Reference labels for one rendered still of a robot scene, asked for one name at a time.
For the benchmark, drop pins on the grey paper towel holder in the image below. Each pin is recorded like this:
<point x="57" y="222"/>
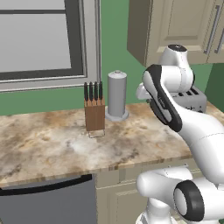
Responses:
<point x="117" y="93"/>

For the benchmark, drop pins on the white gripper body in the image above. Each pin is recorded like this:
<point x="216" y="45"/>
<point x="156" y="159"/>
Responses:
<point x="142" y="92"/>

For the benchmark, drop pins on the grey framed window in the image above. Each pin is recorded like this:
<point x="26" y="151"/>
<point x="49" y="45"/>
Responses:
<point x="38" y="38"/>

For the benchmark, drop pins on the silver toaster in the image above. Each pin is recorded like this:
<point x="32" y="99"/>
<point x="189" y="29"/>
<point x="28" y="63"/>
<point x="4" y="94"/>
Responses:
<point x="196" y="100"/>

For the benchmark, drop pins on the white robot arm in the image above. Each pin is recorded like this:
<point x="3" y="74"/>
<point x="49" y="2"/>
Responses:
<point x="201" y="137"/>

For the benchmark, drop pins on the beige wall cupboard door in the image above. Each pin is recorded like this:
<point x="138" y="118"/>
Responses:
<point x="180" y="23"/>
<point x="219" y="43"/>

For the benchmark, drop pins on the beige wall cupboard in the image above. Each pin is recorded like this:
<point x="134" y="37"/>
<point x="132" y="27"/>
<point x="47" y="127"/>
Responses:
<point x="137" y="29"/>

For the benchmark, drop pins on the wooden knife block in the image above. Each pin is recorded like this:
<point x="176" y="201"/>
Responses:
<point x="95" y="115"/>

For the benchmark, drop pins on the beige base cupboard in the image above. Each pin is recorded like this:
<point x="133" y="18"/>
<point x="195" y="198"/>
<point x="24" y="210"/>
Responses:
<point x="116" y="198"/>

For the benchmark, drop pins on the beige base cupboard door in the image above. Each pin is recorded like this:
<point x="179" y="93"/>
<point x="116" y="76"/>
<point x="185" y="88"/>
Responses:
<point x="125" y="208"/>

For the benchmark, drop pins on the beige drawer front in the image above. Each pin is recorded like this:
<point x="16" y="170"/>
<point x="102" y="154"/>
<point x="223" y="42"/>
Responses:
<point x="128" y="176"/>

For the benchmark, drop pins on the grey dishwasher door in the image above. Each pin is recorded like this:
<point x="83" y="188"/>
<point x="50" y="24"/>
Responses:
<point x="49" y="207"/>

